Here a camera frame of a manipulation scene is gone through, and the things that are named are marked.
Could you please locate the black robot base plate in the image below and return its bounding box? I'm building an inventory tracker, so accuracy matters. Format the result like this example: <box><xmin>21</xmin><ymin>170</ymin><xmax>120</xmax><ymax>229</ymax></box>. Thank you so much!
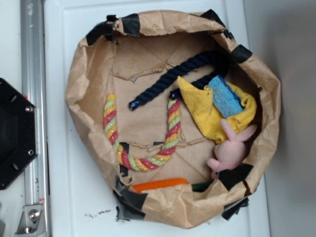
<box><xmin>0</xmin><ymin>78</ymin><xmax>37</xmax><ymax>190</ymax></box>

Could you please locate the dark blue rope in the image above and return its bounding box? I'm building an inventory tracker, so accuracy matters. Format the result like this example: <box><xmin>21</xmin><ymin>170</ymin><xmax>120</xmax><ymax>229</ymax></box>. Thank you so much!
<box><xmin>128</xmin><ymin>50</ymin><xmax>232</xmax><ymax>111</ymax></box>

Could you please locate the blue sponge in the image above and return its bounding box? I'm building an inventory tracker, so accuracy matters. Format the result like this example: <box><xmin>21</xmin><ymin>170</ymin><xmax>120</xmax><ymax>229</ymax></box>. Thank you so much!
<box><xmin>207</xmin><ymin>75</ymin><xmax>243</xmax><ymax>118</ymax></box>

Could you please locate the brown paper bag bin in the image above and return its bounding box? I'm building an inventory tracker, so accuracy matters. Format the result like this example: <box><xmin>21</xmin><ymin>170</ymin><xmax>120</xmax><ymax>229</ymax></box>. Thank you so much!
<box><xmin>65</xmin><ymin>10</ymin><xmax>281</xmax><ymax>229</ymax></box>

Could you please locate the pink plush bunny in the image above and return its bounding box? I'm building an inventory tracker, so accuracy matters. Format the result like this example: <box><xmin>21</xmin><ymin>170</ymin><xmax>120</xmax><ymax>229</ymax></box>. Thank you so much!
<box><xmin>207</xmin><ymin>119</ymin><xmax>257</xmax><ymax>180</ymax></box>

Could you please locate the metal corner bracket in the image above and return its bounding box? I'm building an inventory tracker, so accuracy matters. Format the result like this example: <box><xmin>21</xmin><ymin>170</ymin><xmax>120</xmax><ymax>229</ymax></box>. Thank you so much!
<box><xmin>14</xmin><ymin>204</ymin><xmax>46</xmax><ymax>237</ymax></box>

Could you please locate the multicolour twisted rope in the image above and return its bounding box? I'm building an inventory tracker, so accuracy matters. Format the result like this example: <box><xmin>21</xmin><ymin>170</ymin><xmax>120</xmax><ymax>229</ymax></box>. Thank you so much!
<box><xmin>103</xmin><ymin>93</ymin><xmax>183</xmax><ymax>172</ymax></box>

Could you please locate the yellow cloth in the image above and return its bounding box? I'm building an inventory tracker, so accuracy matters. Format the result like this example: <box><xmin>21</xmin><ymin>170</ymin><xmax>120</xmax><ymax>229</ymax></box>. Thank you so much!
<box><xmin>177</xmin><ymin>77</ymin><xmax>257</xmax><ymax>144</ymax></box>

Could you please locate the aluminium extrusion rail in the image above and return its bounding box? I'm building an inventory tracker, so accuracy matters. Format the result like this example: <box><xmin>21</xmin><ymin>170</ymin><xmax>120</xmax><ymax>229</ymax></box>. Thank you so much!
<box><xmin>20</xmin><ymin>0</ymin><xmax>51</xmax><ymax>237</ymax></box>

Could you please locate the orange plush carrot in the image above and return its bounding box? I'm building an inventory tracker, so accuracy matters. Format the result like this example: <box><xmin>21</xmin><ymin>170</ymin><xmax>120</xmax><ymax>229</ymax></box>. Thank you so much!
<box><xmin>132</xmin><ymin>178</ymin><xmax>213</xmax><ymax>194</ymax></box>

